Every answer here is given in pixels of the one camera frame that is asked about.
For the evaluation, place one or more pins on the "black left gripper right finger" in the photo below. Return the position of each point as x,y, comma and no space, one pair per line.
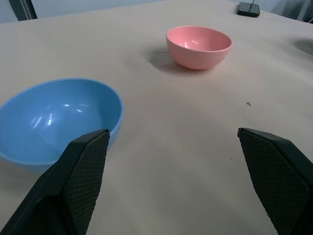
278,178

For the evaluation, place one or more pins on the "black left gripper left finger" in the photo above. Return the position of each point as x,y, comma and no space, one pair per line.
73,186

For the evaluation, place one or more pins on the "blue plastic bowl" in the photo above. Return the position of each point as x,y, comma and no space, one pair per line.
56,117

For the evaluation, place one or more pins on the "red plastic bowl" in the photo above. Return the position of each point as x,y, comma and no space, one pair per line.
198,46

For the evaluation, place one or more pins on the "small black box device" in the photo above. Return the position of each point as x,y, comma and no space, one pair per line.
248,9

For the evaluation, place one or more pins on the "black perforated metal post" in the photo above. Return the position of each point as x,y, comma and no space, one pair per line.
23,9

